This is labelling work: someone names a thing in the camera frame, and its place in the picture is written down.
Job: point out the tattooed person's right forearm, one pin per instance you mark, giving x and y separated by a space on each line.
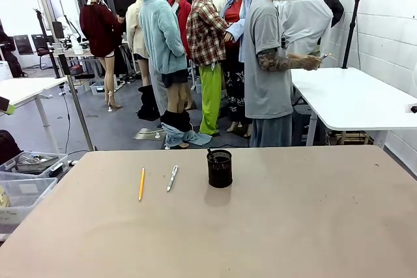
280 62

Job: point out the silver white pen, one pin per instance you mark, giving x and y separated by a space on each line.
172 178

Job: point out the black pen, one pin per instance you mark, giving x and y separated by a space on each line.
210 152

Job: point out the black mesh pen holder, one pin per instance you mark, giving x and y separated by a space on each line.
220 172

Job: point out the person's right hand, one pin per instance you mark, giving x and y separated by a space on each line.
312 62

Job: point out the small white table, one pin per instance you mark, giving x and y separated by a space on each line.
26 89

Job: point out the black bag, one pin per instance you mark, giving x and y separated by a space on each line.
8 147

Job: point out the clear plastic bin with clutter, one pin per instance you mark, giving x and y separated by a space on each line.
36 162

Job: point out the silver metal pole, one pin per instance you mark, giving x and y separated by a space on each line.
73 92

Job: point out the black office chair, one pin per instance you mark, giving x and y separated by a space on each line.
41 47

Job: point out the empty clear plastic bin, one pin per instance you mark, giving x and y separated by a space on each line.
26 193

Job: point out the mannequin in maroon sweater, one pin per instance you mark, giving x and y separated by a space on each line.
99 34

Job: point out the black-haired background person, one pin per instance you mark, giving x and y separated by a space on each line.
122 22

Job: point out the mannequin in cream jacket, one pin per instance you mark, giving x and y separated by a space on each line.
135 30

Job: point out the yellow pencil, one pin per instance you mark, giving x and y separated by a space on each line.
141 183

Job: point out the mannequin in light blue fleece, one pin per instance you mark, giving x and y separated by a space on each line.
163 40

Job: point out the mannequin in red jacket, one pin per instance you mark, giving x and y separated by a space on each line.
184 17

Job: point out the mannequin in plaid hoodie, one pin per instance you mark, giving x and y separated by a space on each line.
207 37

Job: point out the mannequin in blue shirt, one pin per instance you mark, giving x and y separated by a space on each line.
236 30

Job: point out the person in gray t-shirt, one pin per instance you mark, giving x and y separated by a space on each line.
267 73

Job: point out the wooden pallet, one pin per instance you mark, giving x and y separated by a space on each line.
348 138

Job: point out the large white table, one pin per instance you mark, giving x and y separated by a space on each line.
352 99

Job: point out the black tripod stand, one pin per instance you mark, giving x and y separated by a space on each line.
352 30

